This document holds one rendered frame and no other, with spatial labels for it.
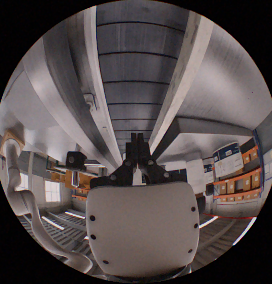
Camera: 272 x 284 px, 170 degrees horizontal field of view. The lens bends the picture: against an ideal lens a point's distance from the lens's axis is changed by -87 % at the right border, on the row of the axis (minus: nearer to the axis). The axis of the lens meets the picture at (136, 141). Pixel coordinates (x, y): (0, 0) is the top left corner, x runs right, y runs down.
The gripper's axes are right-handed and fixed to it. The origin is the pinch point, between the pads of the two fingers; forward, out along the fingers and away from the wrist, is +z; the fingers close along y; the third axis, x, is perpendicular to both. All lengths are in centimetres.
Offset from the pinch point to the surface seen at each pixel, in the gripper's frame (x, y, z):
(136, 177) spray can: -17.7, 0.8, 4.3
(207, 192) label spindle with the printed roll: -54, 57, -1
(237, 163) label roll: -15, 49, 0
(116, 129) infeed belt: -2.6, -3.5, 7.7
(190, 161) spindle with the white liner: -22.0, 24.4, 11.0
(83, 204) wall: -821, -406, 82
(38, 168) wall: -359, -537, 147
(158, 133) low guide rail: 0.6, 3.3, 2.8
